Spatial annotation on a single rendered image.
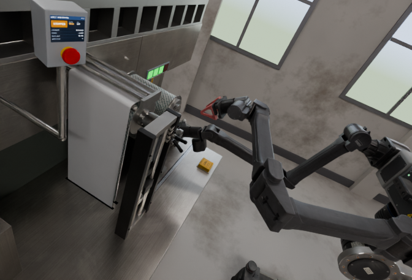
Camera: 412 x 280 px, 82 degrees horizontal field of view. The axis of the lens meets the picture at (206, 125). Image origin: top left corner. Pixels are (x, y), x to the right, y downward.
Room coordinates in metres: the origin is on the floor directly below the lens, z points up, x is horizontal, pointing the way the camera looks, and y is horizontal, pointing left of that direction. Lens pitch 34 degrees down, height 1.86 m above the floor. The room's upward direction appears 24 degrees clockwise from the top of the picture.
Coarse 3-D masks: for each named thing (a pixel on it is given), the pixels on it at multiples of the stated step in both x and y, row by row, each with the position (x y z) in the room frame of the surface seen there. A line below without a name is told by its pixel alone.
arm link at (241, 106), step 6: (234, 102) 0.79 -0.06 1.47; (240, 102) 0.80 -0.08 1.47; (258, 102) 0.84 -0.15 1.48; (228, 108) 0.76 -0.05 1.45; (234, 108) 0.76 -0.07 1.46; (240, 108) 0.76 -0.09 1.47; (246, 108) 0.79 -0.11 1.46; (252, 108) 0.84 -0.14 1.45; (264, 108) 0.82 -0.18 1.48; (228, 114) 0.76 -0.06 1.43; (234, 114) 0.76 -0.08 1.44; (240, 114) 0.75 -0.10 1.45; (246, 114) 0.76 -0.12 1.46; (240, 120) 0.75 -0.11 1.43
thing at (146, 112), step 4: (144, 112) 0.65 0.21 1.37; (148, 112) 0.66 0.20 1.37; (152, 112) 0.67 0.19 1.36; (140, 116) 0.63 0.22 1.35; (144, 116) 0.64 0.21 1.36; (148, 116) 0.64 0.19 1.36; (152, 116) 0.65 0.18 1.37; (156, 116) 0.65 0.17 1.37; (140, 120) 0.63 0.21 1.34; (144, 120) 0.63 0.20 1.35; (148, 120) 0.63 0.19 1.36; (152, 120) 0.63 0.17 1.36; (140, 124) 0.63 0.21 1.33; (144, 124) 0.63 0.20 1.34
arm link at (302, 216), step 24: (264, 192) 0.42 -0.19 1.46; (264, 216) 0.38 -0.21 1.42; (288, 216) 0.36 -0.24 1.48; (312, 216) 0.39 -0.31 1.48; (336, 216) 0.43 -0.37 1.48; (360, 216) 0.47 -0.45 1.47; (408, 216) 0.52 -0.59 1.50; (360, 240) 0.42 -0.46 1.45; (384, 240) 0.43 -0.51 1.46; (408, 240) 0.44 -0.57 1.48
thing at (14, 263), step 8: (0, 224) 0.25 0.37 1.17; (8, 224) 0.25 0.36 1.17; (0, 232) 0.23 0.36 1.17; (8, 232) 0.24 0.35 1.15; (0, 240) 0.22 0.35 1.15; (8, 240) 0.24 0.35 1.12; (0, 248) 0.22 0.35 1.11; (8, 248) 0.23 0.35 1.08; (16, 248) 0.25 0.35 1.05; (0, 256) 0.21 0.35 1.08; (8, 256) 0.23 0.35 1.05; (16, 256) 0.25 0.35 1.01; (0, 264) 0.21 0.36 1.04; (8, 264) 0.22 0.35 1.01; (16, 264) 0.24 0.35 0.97; (0, 272) 0.20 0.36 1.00; (8, 272) 0.22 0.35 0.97; (16, 272) 0.24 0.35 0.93
